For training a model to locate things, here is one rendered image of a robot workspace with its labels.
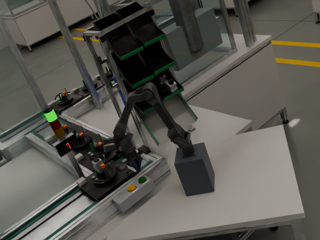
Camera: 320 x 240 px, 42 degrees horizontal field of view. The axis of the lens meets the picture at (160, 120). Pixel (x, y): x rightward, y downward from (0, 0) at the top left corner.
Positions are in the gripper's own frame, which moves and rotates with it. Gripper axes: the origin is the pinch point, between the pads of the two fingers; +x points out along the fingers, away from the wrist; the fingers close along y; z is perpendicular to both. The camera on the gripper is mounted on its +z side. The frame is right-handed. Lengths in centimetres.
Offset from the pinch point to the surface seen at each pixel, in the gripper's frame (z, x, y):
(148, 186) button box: -3.4, 11.4, 0.1
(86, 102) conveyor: 139, 11, -40
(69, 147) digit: 30.6, -14.4, 17.1
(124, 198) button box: -2.6, 8.9, 14.0
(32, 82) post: 35, -53, 17
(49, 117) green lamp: 31.1, -34.0, 18.7
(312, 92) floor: 80, 106, -238
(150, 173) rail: 3.5, 10.8, -6.7
